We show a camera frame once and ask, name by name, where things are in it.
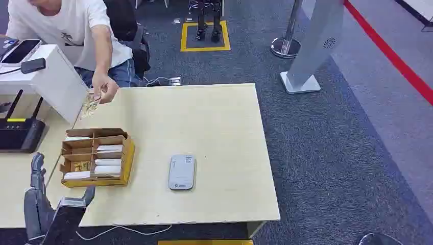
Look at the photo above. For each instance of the white sign stand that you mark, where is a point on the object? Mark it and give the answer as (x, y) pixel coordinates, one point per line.
(314, 44)

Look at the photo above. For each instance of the black frame edge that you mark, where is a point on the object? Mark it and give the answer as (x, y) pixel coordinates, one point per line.
(417, 11)

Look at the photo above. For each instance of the wooden card box with dividers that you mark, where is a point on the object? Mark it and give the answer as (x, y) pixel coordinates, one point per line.
(98, 159)

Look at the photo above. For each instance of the white power strip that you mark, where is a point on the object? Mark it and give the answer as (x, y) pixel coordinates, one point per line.
(175, 81)

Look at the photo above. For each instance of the gold card stack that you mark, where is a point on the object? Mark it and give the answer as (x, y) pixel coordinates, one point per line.
(82, 166)

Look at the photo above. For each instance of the smartphone with white case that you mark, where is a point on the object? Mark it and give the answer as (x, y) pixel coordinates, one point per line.
(20, 51)

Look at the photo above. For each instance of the grey card reader device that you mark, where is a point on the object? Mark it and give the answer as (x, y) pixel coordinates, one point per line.
(181, 172)

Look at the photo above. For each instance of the white cardboard box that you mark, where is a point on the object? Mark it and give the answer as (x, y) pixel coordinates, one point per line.
(50, 81)

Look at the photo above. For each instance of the red floor tape line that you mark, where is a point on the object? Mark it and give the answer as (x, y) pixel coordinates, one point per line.
(389, 54)

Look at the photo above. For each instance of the person's hand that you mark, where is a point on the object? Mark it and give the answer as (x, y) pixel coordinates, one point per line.
(105, 86)

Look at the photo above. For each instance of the bundle of gold printed cards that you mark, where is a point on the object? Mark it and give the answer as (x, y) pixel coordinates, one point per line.
(90, 106)

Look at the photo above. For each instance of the dark flat tablet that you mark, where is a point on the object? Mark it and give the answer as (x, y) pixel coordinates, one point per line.
(6, 45)

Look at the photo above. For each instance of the small black power bank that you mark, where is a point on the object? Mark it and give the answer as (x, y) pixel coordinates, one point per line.
(33, 65)

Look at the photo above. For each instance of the black router with antennas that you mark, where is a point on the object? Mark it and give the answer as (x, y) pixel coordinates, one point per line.
(18, 133)

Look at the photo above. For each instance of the white card stack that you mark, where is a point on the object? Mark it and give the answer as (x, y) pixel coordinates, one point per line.
(107, 170)
(77, 175)
(108, 162)
(77, 138)
(110, 148)

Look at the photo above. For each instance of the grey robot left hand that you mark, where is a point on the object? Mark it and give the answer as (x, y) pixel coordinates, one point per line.
(39, 209)

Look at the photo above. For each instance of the black office chair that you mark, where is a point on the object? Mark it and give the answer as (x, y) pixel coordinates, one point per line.
(130, 33)

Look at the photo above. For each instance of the black robot legs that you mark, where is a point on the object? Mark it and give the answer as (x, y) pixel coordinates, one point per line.
(207, 20)

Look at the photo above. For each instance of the person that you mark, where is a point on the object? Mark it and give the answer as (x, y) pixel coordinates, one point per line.
(71, 30)

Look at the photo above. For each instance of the dark round base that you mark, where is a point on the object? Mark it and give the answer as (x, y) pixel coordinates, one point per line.
(379, 239)

